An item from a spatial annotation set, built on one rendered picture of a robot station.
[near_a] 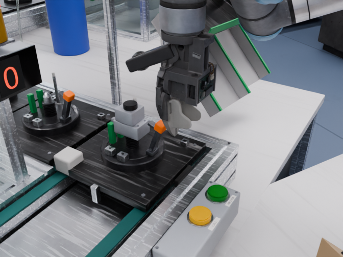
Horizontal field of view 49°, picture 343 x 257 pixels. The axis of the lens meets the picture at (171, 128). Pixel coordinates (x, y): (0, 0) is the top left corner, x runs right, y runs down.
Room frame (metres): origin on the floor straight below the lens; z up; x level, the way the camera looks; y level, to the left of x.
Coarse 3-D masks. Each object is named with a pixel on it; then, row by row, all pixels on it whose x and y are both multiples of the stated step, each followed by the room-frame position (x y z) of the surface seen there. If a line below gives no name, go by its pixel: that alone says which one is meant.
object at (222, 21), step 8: (208, 0) 0.96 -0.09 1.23; (216, 0) 0.96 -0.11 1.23; (224, 0) 0.95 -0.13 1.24; (208, 8) 0.93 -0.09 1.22; (216, 8) 0.94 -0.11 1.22; (224, 8) 0.94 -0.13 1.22; (232, 8) 0.93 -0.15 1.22; (208, 16) 0.89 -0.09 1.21; (216, 16) 0.91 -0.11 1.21; (224, 16) 0.92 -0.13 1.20; (232, 16) 0.93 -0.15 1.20; (208, 24) 0.86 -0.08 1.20; (216, 24) 0.87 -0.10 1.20; (224, 24) 0.85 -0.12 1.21; (232, 24) 0.88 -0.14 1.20; (208, 32) 0.82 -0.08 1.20; (216, 32) 0.84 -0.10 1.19
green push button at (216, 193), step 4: (208, 188) 0.56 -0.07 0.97; (212, 188) 0.56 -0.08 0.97; (216, 188) 0.56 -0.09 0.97; (220, 188) 0.56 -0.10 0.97; (224, 188) 0.56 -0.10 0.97; (208, 192) 0.55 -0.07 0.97; (212, 192) 0.55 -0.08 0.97; (216, 192) 0.55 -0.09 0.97; (220, 192) 0.55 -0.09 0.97; (224, 192) 0.55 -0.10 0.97; (208, 196) 0.55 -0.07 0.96; (212, 196) 0.54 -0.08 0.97; (216, 196) 0.54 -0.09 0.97; (220, 196) 0.54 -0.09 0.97; (224, 196) 0.54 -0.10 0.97; (216, 200) 0.54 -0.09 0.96; (220, 200) 0.54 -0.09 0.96
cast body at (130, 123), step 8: (128, 104) 0.68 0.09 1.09; (136, 104) 0.68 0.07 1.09; (120, 112) 0.67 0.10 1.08; (128, 112) 0.66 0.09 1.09; (136, 112) 0.67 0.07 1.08; (112, 120) 0.70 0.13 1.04; (120, 120) 0.67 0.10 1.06; (128, 120) 0.66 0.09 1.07; (136, 120) 0.66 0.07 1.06; (144, 120) 0.68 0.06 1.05; (120, 128) 0.67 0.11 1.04; (128, 128) 0.66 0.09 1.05; (136, 128) 0.65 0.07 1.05; (144, 128) 0.67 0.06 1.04; (128, 136) 0.66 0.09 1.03; (136, 136) 0.65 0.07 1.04
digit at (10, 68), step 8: (16, 56) 0.59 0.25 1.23; (0, 64) 0.56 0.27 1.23; (8, 64) 0.57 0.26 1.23; (16, 64) 0.58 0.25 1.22; (0, 72) 0.56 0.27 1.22; (8, 72) 0.57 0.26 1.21; (16, 72) 0.58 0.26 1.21; (0, 80) 0.55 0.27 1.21; (8, 80) 0.57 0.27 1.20; (16, 80) 0.58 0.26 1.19; (0, 88) 0.55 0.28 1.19; (8, 88) 0.56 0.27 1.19; (16, 88) 0.58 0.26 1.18
